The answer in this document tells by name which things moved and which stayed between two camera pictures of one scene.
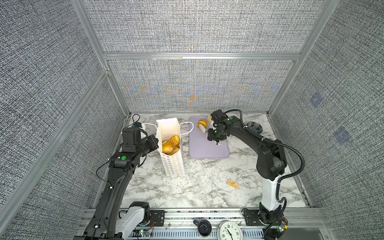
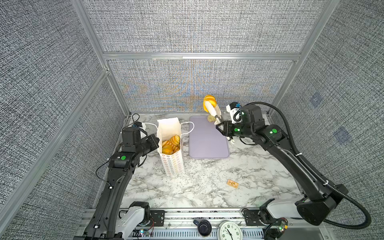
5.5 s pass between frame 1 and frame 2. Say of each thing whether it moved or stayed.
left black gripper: stayed
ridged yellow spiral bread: stayed
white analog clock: stayed
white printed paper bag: stayed
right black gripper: moved
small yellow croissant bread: moved
